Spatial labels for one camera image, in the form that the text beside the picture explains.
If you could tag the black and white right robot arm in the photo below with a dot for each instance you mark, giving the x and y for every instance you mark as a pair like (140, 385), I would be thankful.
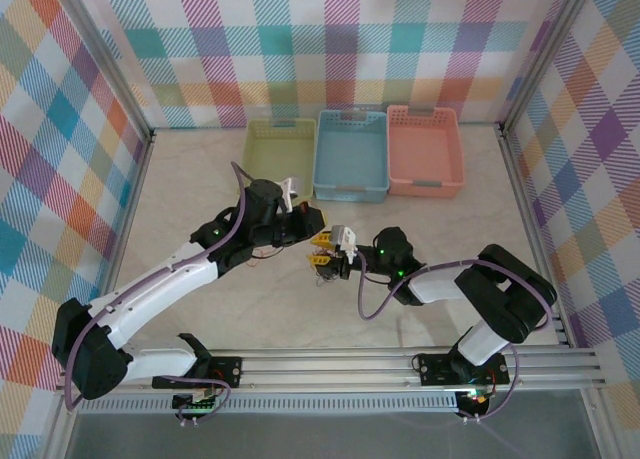
(505, 299)

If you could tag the pink plastic basket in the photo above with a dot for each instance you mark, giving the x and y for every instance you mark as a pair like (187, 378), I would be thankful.
(425, 151)

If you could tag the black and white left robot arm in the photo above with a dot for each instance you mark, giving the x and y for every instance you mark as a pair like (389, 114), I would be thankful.
(150, 289)

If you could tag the green plastic basket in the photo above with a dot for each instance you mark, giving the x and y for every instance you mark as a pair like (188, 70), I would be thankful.
(277, 154)

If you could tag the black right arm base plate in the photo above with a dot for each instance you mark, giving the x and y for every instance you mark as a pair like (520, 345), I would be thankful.
(435, 371)

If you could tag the aluminium frame post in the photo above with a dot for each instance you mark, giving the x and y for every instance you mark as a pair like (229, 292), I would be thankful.
(102, 54)
(547, 54)

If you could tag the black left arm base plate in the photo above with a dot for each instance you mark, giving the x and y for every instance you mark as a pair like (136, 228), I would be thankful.
(225, 371)

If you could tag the aluminium mounting rail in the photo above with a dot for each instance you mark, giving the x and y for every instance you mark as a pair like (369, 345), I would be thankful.
(325, 369)

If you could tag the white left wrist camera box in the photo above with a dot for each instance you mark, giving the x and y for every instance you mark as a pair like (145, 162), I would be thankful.
(292, 186)

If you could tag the controller circuit board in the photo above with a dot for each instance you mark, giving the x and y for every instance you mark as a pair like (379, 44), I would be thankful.
(192, 404)
(477, 399)

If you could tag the blue plastic basket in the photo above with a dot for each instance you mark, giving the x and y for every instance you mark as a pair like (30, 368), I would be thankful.
(350, 154)

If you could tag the left controller circuit board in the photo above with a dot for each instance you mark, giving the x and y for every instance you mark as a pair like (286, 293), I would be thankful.
(192, 404)

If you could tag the right controller circuit board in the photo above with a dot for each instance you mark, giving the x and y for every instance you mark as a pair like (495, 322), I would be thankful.
(477, 399)

